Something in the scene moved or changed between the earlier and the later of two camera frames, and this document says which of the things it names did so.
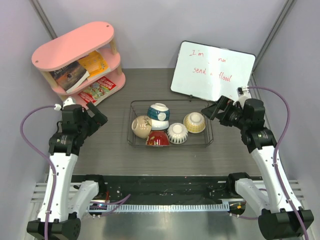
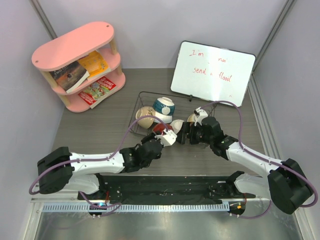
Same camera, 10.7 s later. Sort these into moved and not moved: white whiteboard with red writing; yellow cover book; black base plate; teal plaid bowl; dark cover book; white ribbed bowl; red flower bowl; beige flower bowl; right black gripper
Moved: right black gripper; white ribbed bowl; beige flower bowl; teal plaid bowl; red flower bowl
Not moved: dark cover book; black base plate; yellow cover book; white whiteboard with red writing
